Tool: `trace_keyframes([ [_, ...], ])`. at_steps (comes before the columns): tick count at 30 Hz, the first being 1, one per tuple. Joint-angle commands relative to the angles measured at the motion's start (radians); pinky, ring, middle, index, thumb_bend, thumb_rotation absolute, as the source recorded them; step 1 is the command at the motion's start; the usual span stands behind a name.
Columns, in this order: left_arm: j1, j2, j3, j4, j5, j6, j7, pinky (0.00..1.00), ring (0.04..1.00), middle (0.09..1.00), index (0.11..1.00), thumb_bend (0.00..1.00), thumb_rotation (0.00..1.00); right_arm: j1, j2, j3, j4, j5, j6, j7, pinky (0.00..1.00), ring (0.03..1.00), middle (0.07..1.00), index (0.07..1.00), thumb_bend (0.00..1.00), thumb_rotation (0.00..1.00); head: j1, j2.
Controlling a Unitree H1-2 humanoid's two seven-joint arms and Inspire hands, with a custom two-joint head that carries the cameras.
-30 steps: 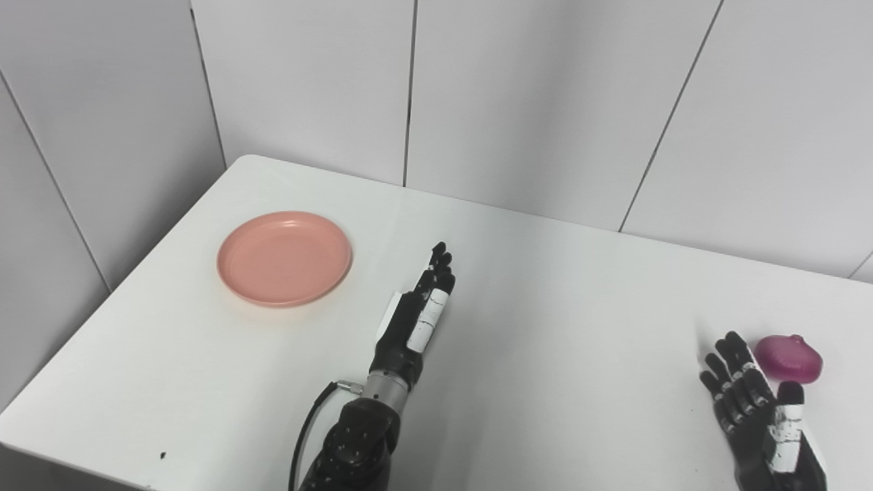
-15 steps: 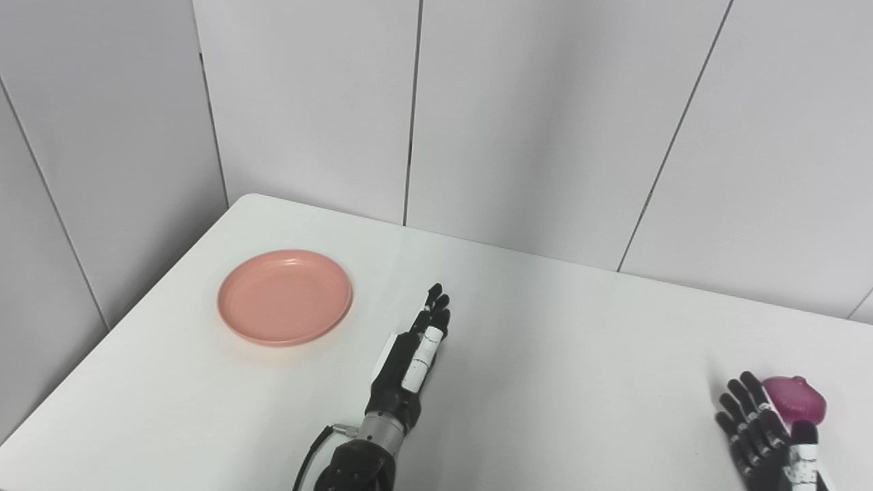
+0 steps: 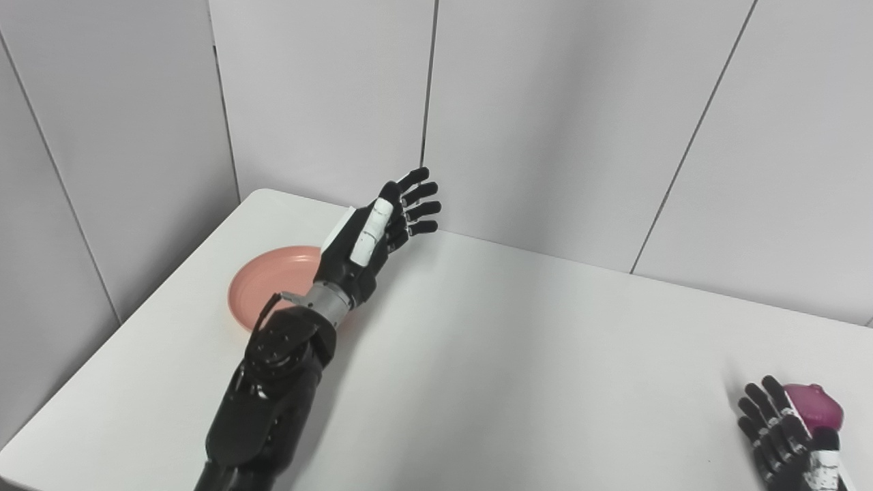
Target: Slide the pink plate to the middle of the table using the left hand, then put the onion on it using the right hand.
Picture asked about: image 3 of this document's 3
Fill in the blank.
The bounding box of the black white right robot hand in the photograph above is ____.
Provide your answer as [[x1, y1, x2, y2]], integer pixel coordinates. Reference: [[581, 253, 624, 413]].
[[737, 375, 850, 491]]

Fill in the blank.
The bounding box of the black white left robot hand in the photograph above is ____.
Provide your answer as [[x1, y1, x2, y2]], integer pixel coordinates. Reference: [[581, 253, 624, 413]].
[[313, 167, 443, 306]]

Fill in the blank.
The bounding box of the purple red onion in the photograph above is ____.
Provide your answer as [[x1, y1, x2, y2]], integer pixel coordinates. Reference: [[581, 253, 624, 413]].
[[783, 384, 845, 432]]

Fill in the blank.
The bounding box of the pink round plate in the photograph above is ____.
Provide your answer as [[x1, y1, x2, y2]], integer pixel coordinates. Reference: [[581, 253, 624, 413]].
[[228, 246, 356, 334]]

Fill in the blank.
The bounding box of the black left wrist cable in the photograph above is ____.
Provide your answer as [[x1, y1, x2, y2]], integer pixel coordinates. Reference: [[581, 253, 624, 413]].
[[252, 291, 309, 336]]

